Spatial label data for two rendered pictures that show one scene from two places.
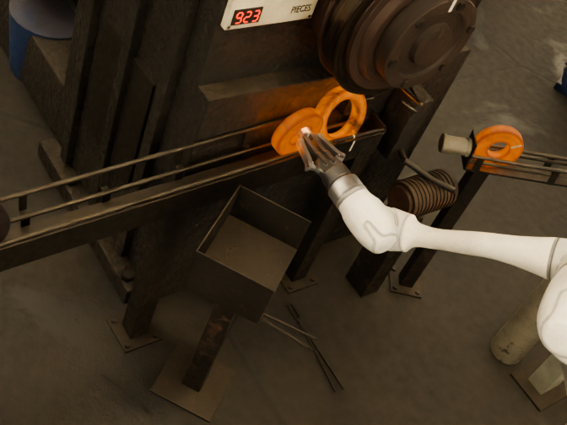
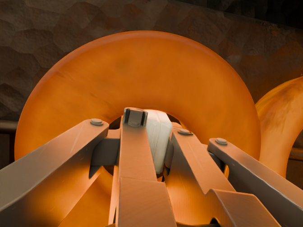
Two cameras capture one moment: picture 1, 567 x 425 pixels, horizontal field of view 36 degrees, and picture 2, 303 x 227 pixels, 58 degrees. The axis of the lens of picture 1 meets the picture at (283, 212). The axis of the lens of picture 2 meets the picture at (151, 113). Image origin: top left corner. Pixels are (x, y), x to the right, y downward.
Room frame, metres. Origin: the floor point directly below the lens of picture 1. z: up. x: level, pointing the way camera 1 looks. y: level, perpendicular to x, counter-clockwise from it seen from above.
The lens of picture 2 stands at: (1.71, -0.07, 0.82)
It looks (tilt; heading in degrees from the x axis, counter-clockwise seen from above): 10 degrees down; 44
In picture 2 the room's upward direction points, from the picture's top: 11 degrees clockwise
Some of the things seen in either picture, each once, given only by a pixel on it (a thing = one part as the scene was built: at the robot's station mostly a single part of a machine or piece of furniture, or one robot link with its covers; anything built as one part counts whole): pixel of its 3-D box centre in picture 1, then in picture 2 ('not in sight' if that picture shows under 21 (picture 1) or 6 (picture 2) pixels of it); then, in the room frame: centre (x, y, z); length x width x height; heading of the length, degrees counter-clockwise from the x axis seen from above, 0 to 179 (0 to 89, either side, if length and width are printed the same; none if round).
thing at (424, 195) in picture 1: (398, 234); not in sight; (2.16, -0.38, 0.27); 0.22 x 0.13 x 0.53; 141
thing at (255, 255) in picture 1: (219, 319); not in sight; (1.45, 0.04, 0.36); 0.26 x 0.20 x 0.72; 176
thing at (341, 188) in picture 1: (346, 190); not in sight; (1.69, -0.13, 0.76); 0.09 x 0.06 x 0.09; 142
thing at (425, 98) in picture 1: (400, 120); not in sight; (2.18, -0.21, 0.68); 0.11 x 0.08 x 0.24; 51
